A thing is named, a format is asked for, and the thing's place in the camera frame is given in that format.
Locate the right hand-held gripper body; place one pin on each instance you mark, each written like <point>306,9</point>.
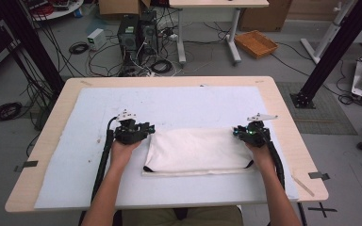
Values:
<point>257,135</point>

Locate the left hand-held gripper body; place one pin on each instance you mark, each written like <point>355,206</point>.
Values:
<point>128,132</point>

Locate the white tank top black trim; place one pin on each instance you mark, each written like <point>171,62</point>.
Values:
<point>198,150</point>

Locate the person's right hand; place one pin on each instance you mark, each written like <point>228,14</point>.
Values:
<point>262,157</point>

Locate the person's left hand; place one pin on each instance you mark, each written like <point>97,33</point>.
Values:
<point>122,155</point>

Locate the pale blue table mat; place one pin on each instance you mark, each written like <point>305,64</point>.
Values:
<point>75,141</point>

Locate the thin wooden stick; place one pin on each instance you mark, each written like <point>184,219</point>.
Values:
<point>303,186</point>

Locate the black tape strip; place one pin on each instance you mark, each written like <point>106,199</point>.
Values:
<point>319,175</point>
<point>28,164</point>

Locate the dark grey floor mat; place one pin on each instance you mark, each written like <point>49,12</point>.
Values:
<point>326,106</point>

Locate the orange woven basket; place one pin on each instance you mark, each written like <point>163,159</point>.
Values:
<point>256,44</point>

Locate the black computer tower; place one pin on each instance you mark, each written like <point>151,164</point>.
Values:
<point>128,37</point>
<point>149,33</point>

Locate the small white power supply box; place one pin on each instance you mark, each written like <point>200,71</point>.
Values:
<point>95,39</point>

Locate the black tape cross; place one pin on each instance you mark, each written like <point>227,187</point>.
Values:
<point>322,209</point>

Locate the large brown cardboard box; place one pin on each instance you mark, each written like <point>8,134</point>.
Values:
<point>264,15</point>

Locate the white metal stand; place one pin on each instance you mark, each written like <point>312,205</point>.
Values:
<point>330,31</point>

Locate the white desk with metal legs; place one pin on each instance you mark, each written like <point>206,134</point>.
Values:
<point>217,3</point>

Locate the round white table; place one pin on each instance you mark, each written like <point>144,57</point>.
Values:
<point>59,12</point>

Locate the black metal frame post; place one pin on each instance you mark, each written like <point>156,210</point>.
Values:
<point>336,47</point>
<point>34,47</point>

